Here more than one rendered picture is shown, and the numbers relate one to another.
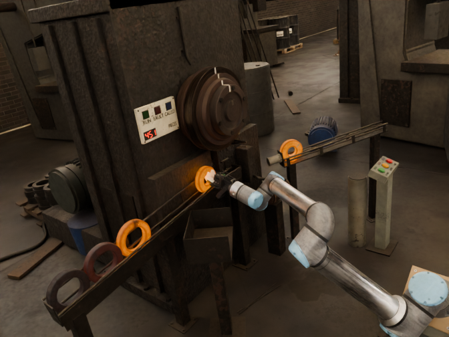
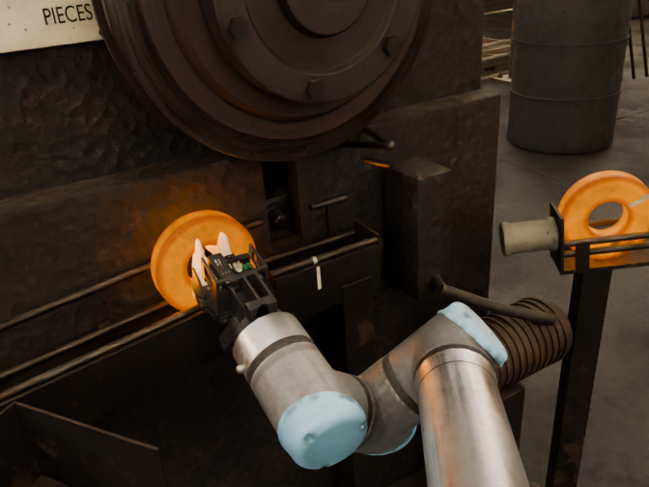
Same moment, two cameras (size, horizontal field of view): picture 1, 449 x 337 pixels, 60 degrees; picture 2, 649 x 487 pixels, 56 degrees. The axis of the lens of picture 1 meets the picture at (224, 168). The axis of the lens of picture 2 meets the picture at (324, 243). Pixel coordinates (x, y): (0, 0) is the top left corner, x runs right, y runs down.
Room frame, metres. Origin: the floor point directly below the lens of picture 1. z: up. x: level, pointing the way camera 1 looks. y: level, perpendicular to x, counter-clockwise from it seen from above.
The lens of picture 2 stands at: (1.35, -0.33, 1.16)
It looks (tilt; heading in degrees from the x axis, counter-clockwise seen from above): 27 degrees down; 20
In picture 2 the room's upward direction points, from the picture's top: 4 degrees counter-clockwise
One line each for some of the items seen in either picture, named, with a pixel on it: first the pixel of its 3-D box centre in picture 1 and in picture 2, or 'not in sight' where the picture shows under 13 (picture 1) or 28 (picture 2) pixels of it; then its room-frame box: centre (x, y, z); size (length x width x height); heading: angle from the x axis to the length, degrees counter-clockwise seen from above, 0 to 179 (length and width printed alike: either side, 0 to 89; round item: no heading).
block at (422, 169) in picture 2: (245, 163); (416, 228); (2.34, -0.14, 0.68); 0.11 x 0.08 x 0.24; 49
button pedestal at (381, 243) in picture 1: (383, 206); not in sight; (2.18, -1.00, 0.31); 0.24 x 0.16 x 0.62; 139
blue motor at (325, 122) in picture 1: (323, 133); not in sight; (4.12, -1.17, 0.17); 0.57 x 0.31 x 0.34; 159
